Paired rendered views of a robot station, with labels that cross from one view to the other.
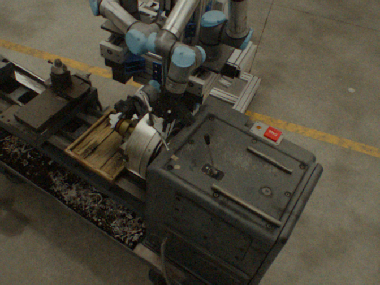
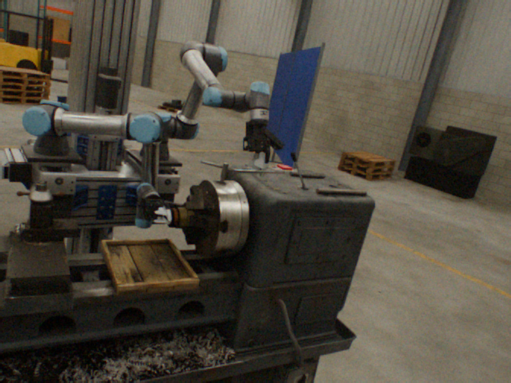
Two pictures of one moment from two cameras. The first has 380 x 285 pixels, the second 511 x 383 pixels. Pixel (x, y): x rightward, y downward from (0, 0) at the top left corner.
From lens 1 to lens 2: 1.63 m
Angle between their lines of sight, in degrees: 58
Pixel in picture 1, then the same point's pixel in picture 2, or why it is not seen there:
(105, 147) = (147, 268)
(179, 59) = (265, 87)
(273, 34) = not seen: hidden behind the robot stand
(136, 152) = (234, 211)
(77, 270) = not seen: outside the picture
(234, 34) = (192, 121)
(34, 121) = (55, 270)
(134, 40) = (148, 124)
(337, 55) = not seen: hidden behind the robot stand
